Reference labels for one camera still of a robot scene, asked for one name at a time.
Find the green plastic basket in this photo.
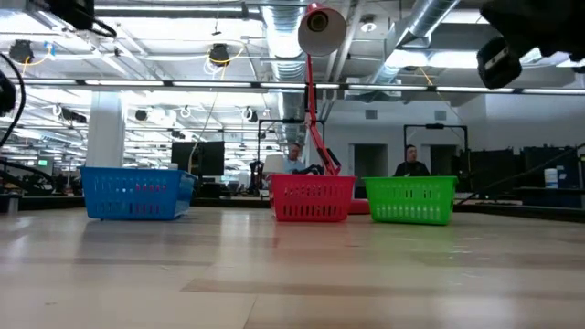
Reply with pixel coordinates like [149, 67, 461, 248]
[363, 175, 460, 226]

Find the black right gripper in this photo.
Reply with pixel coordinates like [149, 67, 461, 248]
[476, 0, 557, 90]

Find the black monitor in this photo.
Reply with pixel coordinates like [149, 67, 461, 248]
[171, 141, 226, 177]

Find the silver ventilation duct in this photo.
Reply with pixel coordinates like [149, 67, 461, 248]
[261, 4, 308, 143]

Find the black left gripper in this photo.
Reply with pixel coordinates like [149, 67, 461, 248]
[45, 0, 96, 31]

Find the white pillar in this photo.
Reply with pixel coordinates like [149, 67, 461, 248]
[85, 90, 127, 168]

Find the red plastic basket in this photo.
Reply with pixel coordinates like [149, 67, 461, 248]
[268, 174, 357, 224]

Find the black metal rig frame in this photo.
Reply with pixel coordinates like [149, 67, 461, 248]
[0, 77, 585, 96]

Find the red desk lamp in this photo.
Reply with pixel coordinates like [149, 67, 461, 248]
[297, 2, 371, 216]

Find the blue plastic basket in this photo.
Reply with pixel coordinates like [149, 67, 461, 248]
[80, 166, 198, 221]

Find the person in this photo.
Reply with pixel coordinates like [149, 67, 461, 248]
[393, 143, 431, 178]
[282, 142, 306, 175]

